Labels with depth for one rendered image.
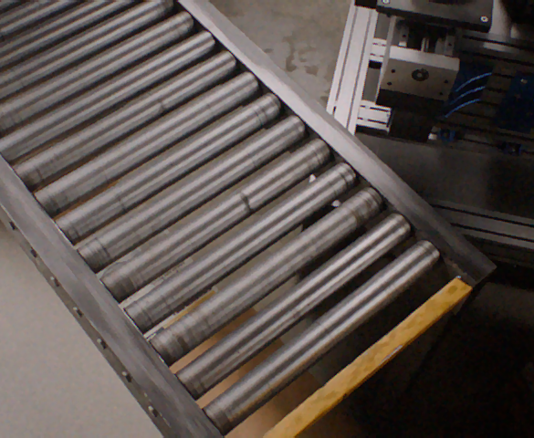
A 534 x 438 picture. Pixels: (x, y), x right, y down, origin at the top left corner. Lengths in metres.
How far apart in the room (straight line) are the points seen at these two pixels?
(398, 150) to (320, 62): 0.58
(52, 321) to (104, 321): 0.91
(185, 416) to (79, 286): 0.26
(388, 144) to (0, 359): 1.16
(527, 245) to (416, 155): 0.37
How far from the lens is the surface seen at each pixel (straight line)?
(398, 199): 1.26
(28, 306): 2.07
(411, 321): 1.13
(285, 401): 1.92
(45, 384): 1.98
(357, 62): 2.24
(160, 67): 1.41
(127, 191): 1.24
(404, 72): 1.52
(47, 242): 1.21
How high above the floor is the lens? 1.82
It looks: 58 degrees down
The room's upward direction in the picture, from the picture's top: 5 degrees clockwise
